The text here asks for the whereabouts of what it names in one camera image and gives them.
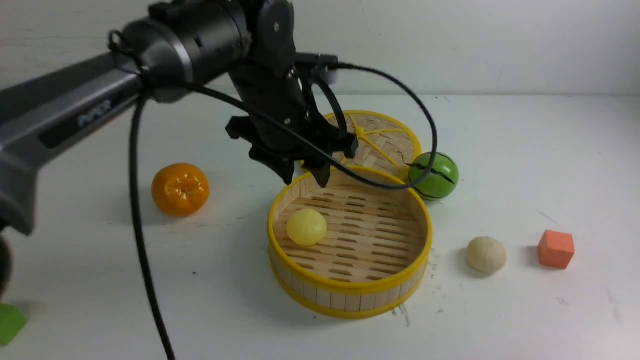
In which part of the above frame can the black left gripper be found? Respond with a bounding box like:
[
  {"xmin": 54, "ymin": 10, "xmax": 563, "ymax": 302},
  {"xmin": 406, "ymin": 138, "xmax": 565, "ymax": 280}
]
[{"xmin": 225, "ymin": 52, "xmax": 360, "ymax": 189}]

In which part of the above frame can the yellow toy bun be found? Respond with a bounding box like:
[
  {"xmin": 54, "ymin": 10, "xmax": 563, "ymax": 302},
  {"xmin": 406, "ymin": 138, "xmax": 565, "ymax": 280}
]
[{"xmin": 286, "ymin": 208, "xmax": 328, "ymax": 247}]

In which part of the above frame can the white toy bun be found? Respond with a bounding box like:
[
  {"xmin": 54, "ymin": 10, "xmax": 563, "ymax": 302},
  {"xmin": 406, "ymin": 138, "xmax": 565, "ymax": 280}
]
[{"xmin": 465, "ymin": 236, "xmax": 508, "ymax": 275}]

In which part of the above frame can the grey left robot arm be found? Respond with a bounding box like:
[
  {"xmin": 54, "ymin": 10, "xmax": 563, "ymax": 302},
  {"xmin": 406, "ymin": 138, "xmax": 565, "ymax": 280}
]
[{"xmin": 1, "ymin": 0, "xmax": 359, "ymax": 235}]

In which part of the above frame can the woven bamboo steamer lid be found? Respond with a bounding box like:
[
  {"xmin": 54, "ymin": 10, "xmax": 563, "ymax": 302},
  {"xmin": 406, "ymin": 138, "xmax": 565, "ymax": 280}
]
[{"xmin": 333, "ymin": 110, "xmax": 423, "ymax": 181}]

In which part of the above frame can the bamboo steamer tray yellow rim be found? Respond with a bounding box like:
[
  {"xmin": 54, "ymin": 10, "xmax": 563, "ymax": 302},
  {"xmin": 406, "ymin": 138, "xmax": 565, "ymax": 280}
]
[{"xmin": 267, "ymin": 170, "xmax": 434, "ymax": 319}]

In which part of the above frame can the orange toy tangerine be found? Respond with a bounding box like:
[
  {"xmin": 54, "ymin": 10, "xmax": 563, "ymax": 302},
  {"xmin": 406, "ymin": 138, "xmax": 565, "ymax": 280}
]
[{"xmin": 151, "ymin": 162, "xmax": 211, "ymax": 218}]

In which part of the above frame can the green toy watermelon ball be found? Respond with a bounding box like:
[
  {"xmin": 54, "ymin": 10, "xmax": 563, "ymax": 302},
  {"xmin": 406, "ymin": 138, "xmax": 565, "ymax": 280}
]
[{"xmin": 407, "ymin": 152, "xmax": 460, "ymax": 201}]

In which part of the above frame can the orange foam cube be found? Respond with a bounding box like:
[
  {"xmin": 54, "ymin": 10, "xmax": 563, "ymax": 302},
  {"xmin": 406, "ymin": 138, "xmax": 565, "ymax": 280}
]
[{"xmin": 537, "ymin": 229, "xmax": 575, "ymax": 271}]

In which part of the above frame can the green foam block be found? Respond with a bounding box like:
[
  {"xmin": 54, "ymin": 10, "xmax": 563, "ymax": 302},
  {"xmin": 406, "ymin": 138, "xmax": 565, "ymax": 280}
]
[{"xmin": 0, "ymin": 303, "xmax": 28, "ymax": 346}]

